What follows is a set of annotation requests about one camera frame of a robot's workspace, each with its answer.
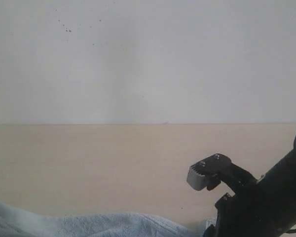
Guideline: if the light blue fleece towel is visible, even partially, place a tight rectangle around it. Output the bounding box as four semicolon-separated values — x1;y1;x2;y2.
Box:
0;202;216;237

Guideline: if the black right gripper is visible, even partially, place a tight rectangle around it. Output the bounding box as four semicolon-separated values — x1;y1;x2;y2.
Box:
186;153;269;237

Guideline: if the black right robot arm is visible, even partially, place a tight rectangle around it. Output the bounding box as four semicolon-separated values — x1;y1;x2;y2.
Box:
186;137;296;237

